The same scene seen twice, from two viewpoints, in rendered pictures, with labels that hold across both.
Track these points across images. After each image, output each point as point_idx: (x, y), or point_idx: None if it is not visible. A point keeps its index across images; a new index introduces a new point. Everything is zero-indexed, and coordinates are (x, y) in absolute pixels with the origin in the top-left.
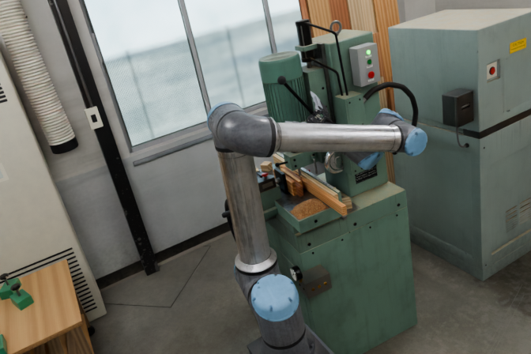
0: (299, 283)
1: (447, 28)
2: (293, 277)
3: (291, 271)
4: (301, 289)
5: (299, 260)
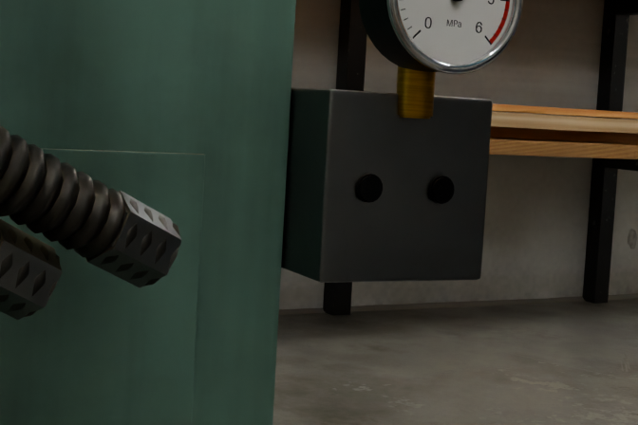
0: (368, 170)
1: None
2: (433, 49)
3: None
4: (371, 246)
5: None
